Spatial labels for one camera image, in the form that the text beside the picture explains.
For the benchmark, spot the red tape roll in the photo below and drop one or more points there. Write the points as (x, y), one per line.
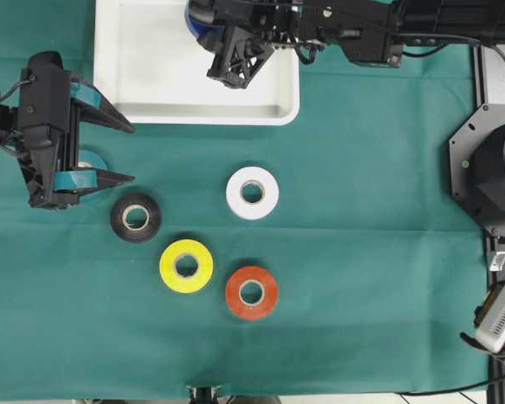
(252, 293)

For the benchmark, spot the white plastic case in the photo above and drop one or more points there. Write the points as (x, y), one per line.
(148, 65)

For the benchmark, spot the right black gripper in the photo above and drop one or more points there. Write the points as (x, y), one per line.
(243, 48)

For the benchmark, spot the small white bracket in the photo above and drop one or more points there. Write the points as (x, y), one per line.
(495, 261)

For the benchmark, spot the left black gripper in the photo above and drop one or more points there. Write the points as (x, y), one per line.
(49, 124)

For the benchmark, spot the blue tape roll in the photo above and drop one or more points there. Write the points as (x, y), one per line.
(200, 18)

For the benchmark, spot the white perforated device box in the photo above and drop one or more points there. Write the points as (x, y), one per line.
(491, 331)

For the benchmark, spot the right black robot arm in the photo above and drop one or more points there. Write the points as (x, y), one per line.
(372, 33)

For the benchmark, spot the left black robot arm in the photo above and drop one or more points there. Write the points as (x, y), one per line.
(10, 137)

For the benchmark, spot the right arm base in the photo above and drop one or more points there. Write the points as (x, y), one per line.
(477, 168)

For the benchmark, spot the yellow tape roll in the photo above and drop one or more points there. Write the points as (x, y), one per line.
(186, 266)

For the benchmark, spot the teal tape roll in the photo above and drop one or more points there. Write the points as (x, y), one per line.
(91, 159)

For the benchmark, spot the white tape roll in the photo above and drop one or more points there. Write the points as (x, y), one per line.
(252, 193)

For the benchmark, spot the black camera clamp mount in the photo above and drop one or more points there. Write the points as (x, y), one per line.
(203, 394)

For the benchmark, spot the black tape roll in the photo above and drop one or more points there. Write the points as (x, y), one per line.
(135, 217)

